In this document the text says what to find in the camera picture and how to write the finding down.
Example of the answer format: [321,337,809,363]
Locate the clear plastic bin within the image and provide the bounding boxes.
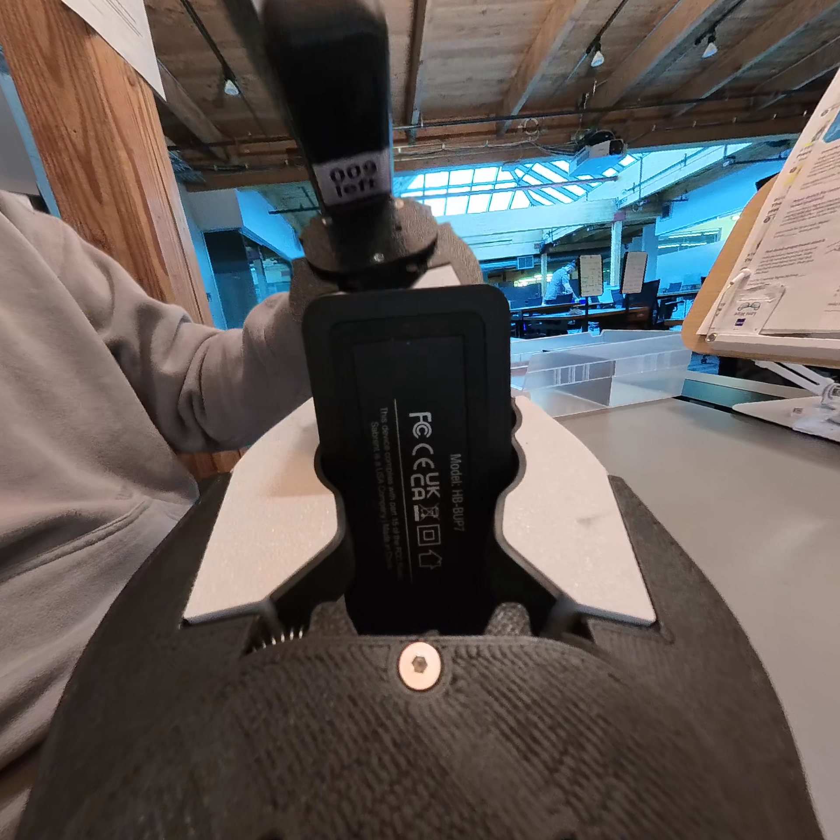
[525,348,693,419]

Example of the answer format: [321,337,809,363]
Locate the ceiling projector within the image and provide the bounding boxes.
[570,131,624,177]

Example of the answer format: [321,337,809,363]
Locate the white paper sheet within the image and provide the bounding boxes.
[62,0,166,99]

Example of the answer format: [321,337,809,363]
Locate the white stand base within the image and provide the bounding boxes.
[731,357,840,442]

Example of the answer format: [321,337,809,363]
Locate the long office table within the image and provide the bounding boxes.
[511,298,657,337]

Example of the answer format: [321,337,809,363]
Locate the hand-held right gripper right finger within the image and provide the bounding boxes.
[500,392,658,626]

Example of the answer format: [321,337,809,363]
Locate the printed instruction papers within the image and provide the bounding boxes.
[696,85,840,342]

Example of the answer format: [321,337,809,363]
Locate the wooden document holder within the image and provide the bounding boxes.
[681,177,840,361]

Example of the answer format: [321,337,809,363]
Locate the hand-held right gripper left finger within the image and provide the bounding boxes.
[182,395,349,624]

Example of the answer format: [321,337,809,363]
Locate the grey desk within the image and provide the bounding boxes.
[551,394,840,840]

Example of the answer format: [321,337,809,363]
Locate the black USB hub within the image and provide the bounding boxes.
[302,283,514,637]

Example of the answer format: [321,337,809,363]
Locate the person's left forearm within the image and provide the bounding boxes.
[157,289,316,454]

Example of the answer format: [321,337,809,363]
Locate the wooden pillar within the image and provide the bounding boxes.
[0,0,244,480]

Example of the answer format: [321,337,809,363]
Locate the small white card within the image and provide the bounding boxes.
[712,283,786,337]

